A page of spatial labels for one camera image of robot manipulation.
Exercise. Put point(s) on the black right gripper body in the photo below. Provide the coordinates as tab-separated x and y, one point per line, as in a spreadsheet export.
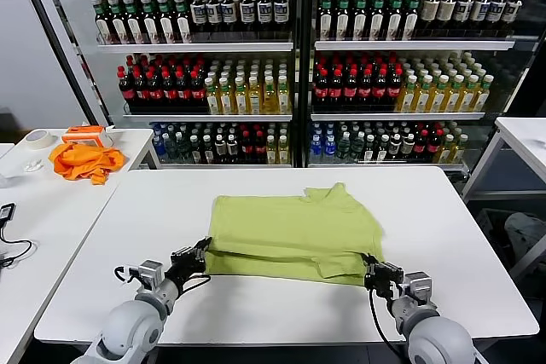
384	285

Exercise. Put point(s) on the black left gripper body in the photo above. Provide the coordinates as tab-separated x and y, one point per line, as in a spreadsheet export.
183	272

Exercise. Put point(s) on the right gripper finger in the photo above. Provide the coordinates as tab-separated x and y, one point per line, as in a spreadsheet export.
370	266
391	273

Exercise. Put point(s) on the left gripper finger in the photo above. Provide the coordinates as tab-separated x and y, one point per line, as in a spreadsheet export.
189	250
204	254

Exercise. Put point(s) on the light green t-shirt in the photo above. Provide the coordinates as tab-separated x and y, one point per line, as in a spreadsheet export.
290	227

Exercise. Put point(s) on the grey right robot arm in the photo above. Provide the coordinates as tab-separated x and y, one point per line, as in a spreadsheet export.
439	338

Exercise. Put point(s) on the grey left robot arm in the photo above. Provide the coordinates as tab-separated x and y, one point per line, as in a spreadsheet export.
136	330

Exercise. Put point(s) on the white shelf board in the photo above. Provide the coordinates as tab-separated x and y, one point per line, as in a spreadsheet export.
192	47
384	165
396	116
222	165
205	117
414	45

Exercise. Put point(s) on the small white cap dark bottle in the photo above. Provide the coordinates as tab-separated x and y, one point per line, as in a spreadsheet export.
195	151
220	150
207	151
232	150
395	146
408	146
369	151
382	151

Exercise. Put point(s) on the small clear water bottle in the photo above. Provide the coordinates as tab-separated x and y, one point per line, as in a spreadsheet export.
343	150
357	150
182	150
170	148

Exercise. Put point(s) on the small blue water bottle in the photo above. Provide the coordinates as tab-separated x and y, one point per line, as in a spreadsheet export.
329	148
158	147
316	148

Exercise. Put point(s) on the small red cap cola bottle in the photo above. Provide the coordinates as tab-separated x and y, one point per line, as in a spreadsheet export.
421	144
434	144
259	148
247	148

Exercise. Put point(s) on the small yellow tea bottle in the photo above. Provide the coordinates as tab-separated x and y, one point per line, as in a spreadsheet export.
446	150
271	151
459	150
282	151

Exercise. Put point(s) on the white side table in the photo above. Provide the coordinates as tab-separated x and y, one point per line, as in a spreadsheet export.
64	210
524	134

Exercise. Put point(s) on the crumpled orange cloth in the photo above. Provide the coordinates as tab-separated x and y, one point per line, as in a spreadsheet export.
85	161

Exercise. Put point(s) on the grey plastic bag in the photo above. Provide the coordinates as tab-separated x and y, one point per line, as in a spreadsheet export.
526	232

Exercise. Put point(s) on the green cap yellow tea bottle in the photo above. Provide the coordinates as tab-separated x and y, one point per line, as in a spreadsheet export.
468	99
438	99
284	99
226	102
453	99
270	102
212	102
483	99
255	102
241	102
423	99
408	99

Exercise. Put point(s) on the orange and white box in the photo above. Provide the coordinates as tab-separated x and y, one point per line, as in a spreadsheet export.
85	136

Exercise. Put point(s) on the small white crumpled object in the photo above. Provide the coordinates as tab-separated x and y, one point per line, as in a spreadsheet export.
32	165

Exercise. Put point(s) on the black power adapter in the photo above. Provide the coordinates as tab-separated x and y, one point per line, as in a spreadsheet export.
7	212

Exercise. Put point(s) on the beige masking tape roll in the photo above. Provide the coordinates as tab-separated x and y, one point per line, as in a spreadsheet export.
30	142

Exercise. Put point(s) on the green cap dark tea bottle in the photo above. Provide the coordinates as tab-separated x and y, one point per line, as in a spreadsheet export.
395	19
167	25
103	25
119	25
151	25
326	19
135	25
184	25
378	19
343	19
360	19
411	19

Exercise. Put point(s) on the white cap blue label bottle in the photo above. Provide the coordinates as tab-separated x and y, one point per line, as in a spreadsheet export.
512	11
214	12
199	12
247	11
264	11
229	12
480	10
497	10
281	10
464	10

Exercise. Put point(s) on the glass cabinet door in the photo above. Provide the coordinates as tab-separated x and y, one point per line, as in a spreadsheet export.
63	40
524	74

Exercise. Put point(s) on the white cap beige label bottle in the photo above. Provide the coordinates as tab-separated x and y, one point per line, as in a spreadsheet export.
447	10
431	10

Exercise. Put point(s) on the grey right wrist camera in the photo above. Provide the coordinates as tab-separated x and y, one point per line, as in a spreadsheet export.
418	287

